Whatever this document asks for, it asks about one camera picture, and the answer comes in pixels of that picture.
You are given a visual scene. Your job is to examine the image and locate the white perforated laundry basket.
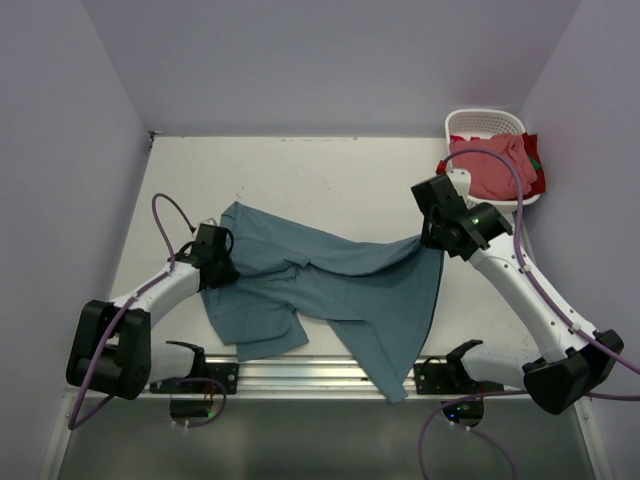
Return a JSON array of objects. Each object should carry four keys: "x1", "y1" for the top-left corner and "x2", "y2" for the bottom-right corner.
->
[{"x1": 437, "y1": 109, "x2": 542, "y2": 215}]

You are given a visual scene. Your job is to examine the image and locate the aluminium table edge rail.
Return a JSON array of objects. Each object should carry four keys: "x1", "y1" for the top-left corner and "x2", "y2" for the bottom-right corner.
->
[{"x1": 63, "y1": 355, "x2": 591, "y2": 399}]

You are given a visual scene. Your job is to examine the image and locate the red green patterned cloth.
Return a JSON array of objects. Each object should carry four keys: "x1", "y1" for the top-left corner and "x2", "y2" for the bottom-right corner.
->
[{"x1": 521, "y1": 133, "x2": 546, "y2": 199}]

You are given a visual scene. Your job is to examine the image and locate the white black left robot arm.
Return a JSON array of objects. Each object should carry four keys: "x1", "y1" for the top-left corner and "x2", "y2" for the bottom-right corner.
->
[{"x1": 66, "y1": 223, "x2": 239, "y2": 400}]

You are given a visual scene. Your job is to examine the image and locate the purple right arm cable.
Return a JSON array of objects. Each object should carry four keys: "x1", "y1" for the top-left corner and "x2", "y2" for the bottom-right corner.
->
[{"x1": 417, "y1": 149, "x2": 640, "y2": 480}]

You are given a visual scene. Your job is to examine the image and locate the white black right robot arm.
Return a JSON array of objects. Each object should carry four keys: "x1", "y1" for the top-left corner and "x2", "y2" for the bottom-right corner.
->
[{"x1": 411, "y1": 175, "x2": 624, "y2": 415}]

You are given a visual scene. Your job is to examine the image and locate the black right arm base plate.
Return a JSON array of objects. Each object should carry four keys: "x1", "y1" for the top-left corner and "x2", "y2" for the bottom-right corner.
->
[{"x1": 413, "y1": 357, "x2": 505, "y2": 395}]

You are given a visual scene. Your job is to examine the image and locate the teal blue t shirt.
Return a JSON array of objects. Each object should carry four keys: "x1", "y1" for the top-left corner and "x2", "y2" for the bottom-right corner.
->
[{"x1": 201, "y1": 202, "x2": 444, "y2": 404}]

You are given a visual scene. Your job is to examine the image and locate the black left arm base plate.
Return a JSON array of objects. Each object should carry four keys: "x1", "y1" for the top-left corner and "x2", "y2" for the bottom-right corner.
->
[{"x1": 149, "y1": 362, "x2": 239, "y2": 395}]

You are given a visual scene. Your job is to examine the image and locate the pink t shirt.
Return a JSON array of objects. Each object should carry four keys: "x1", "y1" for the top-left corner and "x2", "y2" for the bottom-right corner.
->
[{"x1": 449, "y1": 133, "x2": 537, "y2": 201}]

